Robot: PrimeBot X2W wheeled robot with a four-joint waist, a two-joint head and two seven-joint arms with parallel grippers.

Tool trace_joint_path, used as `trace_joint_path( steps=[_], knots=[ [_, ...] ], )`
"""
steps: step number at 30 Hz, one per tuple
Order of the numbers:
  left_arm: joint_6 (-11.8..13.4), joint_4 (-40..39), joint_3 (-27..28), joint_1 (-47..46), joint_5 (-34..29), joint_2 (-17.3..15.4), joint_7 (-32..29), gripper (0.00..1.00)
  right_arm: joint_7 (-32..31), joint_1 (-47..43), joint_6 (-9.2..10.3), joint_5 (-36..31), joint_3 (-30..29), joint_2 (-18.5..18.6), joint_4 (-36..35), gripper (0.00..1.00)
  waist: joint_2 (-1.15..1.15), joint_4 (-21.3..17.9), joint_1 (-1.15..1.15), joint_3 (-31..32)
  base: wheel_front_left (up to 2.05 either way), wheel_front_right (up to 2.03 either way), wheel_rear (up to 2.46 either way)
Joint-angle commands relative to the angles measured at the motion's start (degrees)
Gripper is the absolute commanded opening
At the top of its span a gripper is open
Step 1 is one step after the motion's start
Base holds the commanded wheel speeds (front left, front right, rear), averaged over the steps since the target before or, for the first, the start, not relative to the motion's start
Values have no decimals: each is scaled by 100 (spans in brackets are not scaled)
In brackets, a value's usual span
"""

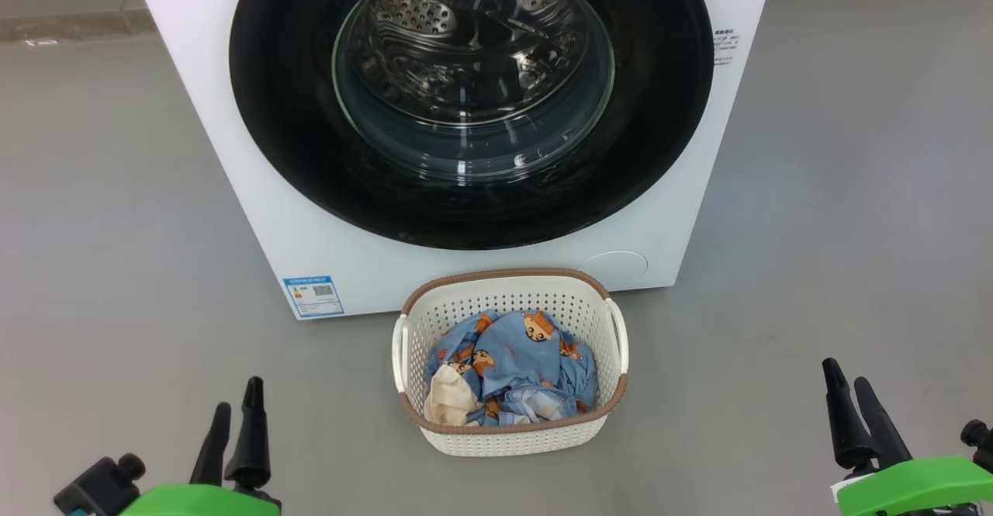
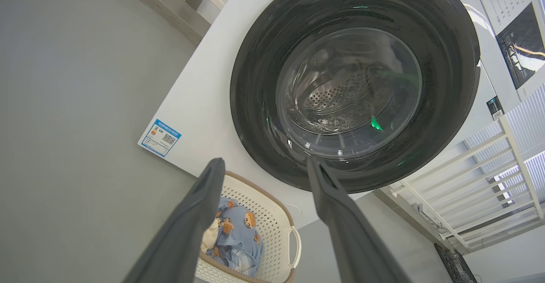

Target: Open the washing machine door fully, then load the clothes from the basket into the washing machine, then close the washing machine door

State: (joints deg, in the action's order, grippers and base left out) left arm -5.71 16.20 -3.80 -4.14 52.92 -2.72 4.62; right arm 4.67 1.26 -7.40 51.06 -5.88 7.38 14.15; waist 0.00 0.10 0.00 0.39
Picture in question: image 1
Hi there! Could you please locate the blue energy label sticker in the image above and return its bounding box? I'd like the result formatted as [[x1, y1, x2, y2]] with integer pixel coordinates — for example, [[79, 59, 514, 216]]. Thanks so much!
[[282, 275, 345, 318]]

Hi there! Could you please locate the round white filter cover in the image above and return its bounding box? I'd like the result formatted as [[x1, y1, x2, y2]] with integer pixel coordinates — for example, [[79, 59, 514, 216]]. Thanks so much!
[[579, 250, 649, 278]]

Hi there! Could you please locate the cream cloth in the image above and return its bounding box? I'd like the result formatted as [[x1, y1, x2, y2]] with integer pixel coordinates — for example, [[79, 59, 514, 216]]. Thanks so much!
[[424, 364, 482, 427]]

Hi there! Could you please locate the white front-load washing machine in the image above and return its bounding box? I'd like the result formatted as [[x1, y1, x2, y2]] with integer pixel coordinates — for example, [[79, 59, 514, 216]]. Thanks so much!
[[124, 0, 779, 321]]

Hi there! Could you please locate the stainless steel washing machine drum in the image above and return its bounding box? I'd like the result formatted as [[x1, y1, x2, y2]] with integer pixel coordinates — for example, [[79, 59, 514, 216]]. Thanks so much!
[[341, 0, 614, 129]]

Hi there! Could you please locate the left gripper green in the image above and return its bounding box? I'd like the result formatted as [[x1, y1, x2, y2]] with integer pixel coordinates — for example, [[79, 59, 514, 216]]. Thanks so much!
[[120, 376, 282, 516]]

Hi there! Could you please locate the small black text sticker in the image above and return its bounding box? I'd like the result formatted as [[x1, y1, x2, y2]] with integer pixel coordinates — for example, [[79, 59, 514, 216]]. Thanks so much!
[[712, 29, 740, 67]]

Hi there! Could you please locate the white perforated basket brown rim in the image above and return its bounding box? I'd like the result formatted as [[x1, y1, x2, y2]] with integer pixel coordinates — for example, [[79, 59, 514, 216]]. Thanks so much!
[[392, 268, 630, 457]]

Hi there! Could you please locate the black round glass washer door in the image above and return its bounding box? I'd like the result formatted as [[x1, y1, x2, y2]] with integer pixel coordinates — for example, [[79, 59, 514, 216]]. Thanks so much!
[[229, 0, 715, 251]]

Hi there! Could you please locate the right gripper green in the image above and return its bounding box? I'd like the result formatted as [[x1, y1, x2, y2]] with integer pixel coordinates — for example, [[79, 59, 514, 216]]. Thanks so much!
[[822, 358, 993, 516]]

